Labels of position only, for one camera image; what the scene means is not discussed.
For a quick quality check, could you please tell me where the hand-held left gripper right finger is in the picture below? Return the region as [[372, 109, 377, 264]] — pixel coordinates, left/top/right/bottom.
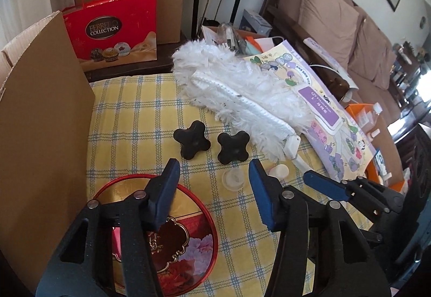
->
[[248, 159, 384, 297]]

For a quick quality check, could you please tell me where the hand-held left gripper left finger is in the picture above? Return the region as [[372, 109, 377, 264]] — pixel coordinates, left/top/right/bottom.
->
[[35, 158, 180, 297]]

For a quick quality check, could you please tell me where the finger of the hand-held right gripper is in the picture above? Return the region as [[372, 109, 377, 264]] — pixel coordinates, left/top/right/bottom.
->
[[303, 171, 405, 217]]

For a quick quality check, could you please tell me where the white plastic cap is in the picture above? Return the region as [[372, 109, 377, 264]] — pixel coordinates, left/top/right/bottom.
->
[[267, 164, 290, 179]]

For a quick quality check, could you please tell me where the small clear plastic cap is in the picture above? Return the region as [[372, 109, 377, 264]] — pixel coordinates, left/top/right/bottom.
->
[[222, 169, 246, 190]]

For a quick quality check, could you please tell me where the red round floral tin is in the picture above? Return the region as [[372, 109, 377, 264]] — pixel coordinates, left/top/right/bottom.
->
[[89, 174, 219, 297]]

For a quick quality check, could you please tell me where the white feather duster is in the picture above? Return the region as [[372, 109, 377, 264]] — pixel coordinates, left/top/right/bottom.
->
[[172, 40, 315, 171]]

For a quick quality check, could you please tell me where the brown cardboard box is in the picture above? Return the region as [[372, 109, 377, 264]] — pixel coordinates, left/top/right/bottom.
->
[[0, 11, 96, 294]]

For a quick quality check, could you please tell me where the black cross-shaped knob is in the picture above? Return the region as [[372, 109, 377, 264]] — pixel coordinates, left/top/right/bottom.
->
[[217, 131, 250, 164], [173, 120, 211, 159]]

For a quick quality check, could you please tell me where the yellow checkered cloth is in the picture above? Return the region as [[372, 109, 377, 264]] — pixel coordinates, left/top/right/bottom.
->
[[86, 73, 374, 297]]

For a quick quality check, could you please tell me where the orange box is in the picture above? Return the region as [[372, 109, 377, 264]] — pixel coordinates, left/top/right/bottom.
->
[[345, 103, 408, 193]]

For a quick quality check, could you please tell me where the purple illustrated wipes pack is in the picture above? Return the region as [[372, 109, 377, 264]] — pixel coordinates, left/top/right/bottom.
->
[[242, 40, 379, 183]]

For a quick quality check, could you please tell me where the dark wooden cabinet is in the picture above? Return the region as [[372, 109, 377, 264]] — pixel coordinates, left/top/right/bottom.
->
[[392, 43, 431, 183]]

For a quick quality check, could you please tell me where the white power strip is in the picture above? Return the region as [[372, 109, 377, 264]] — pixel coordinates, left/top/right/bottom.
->
[[303, 37, 359, 90]]

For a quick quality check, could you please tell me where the brown cushioned wooden sofa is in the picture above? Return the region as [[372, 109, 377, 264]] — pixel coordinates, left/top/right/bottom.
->
[[261, 0, 431, 129]]

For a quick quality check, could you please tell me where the cardboard box of clutter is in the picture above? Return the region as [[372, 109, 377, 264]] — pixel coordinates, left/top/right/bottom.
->
[[200, 22, 273, 57]]

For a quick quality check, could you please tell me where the red Ferrero Collection box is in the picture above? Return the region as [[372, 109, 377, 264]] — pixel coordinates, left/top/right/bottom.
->
[[62, 0, 158, 72]]

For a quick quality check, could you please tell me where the blue and white box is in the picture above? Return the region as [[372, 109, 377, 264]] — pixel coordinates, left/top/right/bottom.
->
[[241, 9, 273, 36]]

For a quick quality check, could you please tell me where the large closed cardboard box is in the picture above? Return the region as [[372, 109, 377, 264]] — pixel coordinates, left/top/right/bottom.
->
[[74, 0, 189, 45]]

